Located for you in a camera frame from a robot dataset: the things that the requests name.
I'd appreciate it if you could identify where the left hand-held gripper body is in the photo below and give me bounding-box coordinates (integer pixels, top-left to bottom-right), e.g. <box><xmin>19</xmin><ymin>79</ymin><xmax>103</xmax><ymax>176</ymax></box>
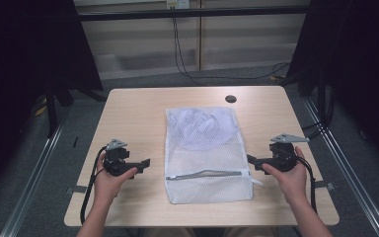
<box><xmin>102</xmin><ymin>138</ymin><xmax>133</xmax><ymax>177</ymax></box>

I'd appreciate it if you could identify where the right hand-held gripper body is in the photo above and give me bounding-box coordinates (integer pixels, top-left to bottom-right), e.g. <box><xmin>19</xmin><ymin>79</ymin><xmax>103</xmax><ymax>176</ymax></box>
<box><xmin>264</xmin><ymin>132</ymin><xmax>310</xmax><ymax>173</ymax></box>

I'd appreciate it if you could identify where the white mesh laundry bag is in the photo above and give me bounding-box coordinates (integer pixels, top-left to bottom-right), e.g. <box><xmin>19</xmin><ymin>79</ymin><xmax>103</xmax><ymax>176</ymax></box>
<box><xmin>164</xmin><ymin>106</ymin><xmax>264</xmax><ymax>205</ymax></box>

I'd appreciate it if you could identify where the person's left hand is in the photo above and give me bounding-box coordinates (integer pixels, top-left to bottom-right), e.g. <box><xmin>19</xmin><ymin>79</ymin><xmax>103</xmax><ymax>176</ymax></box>
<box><xmin>93</xmin><ymin>153</ymin><xmax>139</xmax><ymax>200</ymax></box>

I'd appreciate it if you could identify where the person's right hand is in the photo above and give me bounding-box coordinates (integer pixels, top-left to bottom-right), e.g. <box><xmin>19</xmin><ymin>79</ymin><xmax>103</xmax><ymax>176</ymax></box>
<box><xmin>261</xmin><ymin>146</ymin><xmax>309</xmax><ymax>205</ymax></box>

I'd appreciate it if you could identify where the grey tape strip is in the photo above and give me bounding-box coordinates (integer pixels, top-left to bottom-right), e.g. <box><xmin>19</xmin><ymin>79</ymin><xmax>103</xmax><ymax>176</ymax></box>
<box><xmin>314</xmin><ymin>180</ymin><xmax>337</xmax><ymax>192</ymax></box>
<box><xmin>64</xmin><ymin>185</ymin><xmax>89</xmax><ymax>195</ymax></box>

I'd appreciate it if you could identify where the white garment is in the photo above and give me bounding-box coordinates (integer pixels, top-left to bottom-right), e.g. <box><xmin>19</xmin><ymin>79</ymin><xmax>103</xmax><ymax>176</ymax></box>
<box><xmin>167</xmin><ymin>108</ymin><xmax>239</xmax><ymax>152</ymax></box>

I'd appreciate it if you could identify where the person's right leg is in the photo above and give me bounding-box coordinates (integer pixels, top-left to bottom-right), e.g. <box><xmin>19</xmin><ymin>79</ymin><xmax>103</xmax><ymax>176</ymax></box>
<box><xmin>224</xmin><ymin>227</ymin><xmax>279</xmax><ymax>237</ymax></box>

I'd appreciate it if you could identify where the person's leg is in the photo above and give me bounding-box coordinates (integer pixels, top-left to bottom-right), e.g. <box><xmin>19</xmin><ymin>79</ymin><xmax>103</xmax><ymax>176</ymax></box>
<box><xmin>143</xmin><ymin>227</ymin><xmax>195</xmax><ymax>237</ymax></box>
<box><xmin>224</xmin><ymin>227</ymin><xmax>279</xmax><ymax>237</ymax></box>

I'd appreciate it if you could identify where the person's left leg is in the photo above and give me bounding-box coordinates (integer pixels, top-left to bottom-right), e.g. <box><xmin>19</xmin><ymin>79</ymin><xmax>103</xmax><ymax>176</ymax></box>
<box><xmin>143</xmin><ymin>227</ymin><xmax>195</xmax><ymax>237</ymax></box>

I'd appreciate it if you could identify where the black metal stand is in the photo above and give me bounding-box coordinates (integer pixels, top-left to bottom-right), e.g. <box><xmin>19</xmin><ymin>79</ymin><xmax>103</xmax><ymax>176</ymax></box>
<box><xmin>43</xmin><ymin>78</ymin><xmax>107</xmax><ymax>139</ymax></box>

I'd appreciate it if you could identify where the yellow floor tape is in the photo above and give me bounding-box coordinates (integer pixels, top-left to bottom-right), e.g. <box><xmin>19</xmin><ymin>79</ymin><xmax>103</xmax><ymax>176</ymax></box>
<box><xmin>32</xmin><ymin>94</ymin><xmax>49</xmax><ymax>117</ymax></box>

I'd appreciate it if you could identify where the black curtain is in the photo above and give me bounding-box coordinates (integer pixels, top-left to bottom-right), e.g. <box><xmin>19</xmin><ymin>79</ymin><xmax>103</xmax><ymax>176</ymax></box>
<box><xmin>285</xmin><ymin>0</ymin><xmax>379</xmax><ymax>174</ymax></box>
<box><xmin>0</xmin><ymin>0</ymin><xmax>105</xmax><ymax>200</ymax></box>

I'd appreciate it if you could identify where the black horizontal bar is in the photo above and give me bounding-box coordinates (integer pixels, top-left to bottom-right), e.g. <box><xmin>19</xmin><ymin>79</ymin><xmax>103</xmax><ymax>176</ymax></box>
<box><xmin>78</xmin><ymin>5</ymin><xmax>311</xmax><ymax>23</ymax></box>

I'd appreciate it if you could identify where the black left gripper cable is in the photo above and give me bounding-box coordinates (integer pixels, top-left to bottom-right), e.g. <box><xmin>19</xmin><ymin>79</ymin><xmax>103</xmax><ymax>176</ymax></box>
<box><xmin>79</xmin><ymin>145</ymin><xmax>109</xmax><ymax>226</ymax></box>

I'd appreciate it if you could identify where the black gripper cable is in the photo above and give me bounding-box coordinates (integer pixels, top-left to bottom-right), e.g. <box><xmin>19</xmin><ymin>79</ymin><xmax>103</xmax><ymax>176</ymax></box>
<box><xmin>79</xmin><ymin>145</ymin><xmax>109</xmax><ymax>226</ymax></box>
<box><xmin>295</xmin><ymin>155</ymin><xmax>319</xmax><ymax>213</ymax></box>

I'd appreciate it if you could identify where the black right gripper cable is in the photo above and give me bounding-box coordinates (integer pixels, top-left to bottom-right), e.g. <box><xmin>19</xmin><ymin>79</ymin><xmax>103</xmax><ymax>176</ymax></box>
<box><xmin>295</xmin><ymin>155</ymin><xmax>319</xmax><ymax>213</ymax></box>

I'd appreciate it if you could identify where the bundle of black cables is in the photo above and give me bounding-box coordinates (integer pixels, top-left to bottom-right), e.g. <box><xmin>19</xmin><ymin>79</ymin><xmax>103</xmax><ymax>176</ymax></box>
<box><xmin>300</xmin><ymin>90</ymin><xmax>337</xmax><ymax>141</ymax></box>

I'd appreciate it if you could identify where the metal floor rail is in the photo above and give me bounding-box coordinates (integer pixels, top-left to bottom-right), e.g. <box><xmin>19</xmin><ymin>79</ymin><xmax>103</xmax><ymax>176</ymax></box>
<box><xmin>303</xmin><ymin>96</ymin><xmax>379</xmax><ymax>237</ymax></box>
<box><xmin>0</xmin><ymin>120</ymin><xmax>65</xmax><ymax>237</ymax></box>

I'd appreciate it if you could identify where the long black floor cable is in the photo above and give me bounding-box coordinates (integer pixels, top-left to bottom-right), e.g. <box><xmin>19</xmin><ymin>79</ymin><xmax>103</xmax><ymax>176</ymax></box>
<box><xmin>172</xmin><ymin>17</ymin><xmax>291</xmax><ymax>87</ymax></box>

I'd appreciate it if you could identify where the white wall outlet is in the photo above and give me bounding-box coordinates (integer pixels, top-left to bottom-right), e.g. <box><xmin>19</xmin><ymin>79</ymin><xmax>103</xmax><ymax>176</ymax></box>
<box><xmin>166</xmin><ymin>0</ymin><xmax>190</xmax><ymax>10</ymax></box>

